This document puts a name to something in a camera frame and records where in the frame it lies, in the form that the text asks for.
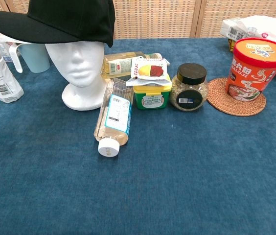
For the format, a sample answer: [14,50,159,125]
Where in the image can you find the white foam mannequin head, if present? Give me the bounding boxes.
[45,40,108,111]

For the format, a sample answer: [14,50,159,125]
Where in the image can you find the white snack packet with fruit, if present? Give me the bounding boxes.
[125,56,171,87]

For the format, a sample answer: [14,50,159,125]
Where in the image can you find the orange instant noodle cup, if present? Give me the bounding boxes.
[226,38,276,101]

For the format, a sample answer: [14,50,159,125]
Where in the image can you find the white crumpled plastic bag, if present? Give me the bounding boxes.
[234,15,276,45]

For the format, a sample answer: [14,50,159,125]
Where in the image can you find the black baseball cap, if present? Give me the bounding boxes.
[0,0,116,48]

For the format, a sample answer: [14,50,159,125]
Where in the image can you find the light blue mug white handle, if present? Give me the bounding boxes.
[9,43,51,74]

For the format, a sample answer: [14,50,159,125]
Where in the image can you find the woven rattan coaster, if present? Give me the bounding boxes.
[206,77,267,117]

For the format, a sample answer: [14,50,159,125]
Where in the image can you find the blue table cloth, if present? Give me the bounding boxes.
[0,37,276,235]

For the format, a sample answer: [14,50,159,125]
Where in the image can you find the clear bottle with teal label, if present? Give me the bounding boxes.
[93,78,134,157]

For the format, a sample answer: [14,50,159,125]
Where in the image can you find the glass jar with black lid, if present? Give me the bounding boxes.
[169,63,209,112]

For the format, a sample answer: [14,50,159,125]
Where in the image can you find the yellow drink bottle lying down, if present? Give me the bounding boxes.
[100,51,163,79]

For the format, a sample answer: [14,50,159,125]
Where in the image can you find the white carton with barcode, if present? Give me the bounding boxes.
[220,17,245,41]

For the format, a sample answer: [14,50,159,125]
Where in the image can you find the green tub with yellow lid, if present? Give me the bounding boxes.
[133,73,172,110]

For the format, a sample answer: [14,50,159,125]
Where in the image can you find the woven folding screen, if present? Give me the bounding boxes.
[0,0,276,40]

